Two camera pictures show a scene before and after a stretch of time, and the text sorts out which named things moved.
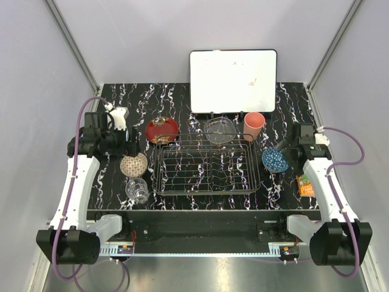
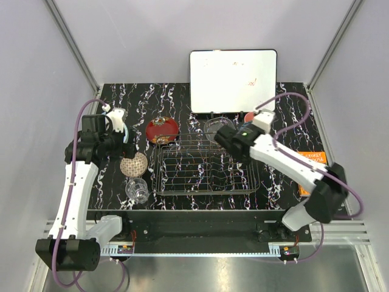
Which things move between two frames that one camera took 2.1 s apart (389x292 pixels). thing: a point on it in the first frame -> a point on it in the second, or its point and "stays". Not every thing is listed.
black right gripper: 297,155 -> 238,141
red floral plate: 161,130 stays
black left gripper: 120,150 stays
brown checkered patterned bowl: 134,166 stays
